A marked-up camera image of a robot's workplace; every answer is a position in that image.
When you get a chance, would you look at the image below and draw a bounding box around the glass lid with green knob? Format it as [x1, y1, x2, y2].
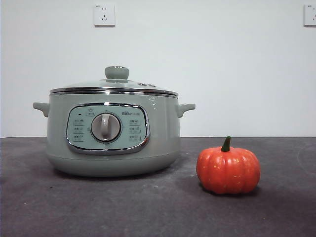
[49, 66, 178, 95]

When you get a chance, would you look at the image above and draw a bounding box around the orange pumpkin with green stem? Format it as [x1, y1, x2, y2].
[196, 136, 261, 195]

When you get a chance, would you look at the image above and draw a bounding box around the pale green electric cooking pot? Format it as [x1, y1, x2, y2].
[33, 90, 196, 178]

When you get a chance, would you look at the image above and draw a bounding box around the white wall socket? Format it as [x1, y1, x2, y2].
[93, 4, 116, 28]
[303, 4, 316, 28]

